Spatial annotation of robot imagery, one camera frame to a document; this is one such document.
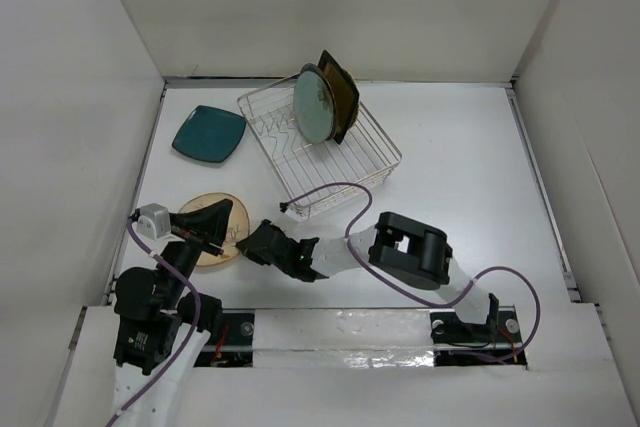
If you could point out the beige round leaf plate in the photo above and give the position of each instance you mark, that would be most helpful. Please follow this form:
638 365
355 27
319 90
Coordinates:
238 226

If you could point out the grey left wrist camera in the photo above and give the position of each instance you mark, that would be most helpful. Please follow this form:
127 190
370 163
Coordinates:
152 221

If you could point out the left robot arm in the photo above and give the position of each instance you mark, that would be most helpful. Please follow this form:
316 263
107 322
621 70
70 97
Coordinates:
164 322

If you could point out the wire dish rack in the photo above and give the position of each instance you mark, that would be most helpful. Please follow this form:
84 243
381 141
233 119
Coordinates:
366 156

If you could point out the round woven bamboo plate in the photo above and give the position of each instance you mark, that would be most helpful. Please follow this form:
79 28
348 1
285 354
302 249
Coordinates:
355 109

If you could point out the light green flower plate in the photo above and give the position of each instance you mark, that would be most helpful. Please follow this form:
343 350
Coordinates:
312 107

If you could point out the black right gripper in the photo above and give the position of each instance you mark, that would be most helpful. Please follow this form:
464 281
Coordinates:
248 251

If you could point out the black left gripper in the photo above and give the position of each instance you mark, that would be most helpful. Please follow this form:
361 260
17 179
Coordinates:
208 223

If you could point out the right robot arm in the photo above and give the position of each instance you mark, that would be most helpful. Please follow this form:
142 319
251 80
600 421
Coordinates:
407 252

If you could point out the teal square plate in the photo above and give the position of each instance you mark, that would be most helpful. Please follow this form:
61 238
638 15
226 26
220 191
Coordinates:
209 134

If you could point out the black and amber square plate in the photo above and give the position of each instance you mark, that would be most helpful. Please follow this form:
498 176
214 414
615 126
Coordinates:
343 93

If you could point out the dark teal round plate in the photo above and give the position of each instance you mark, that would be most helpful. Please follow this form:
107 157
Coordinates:
325 92

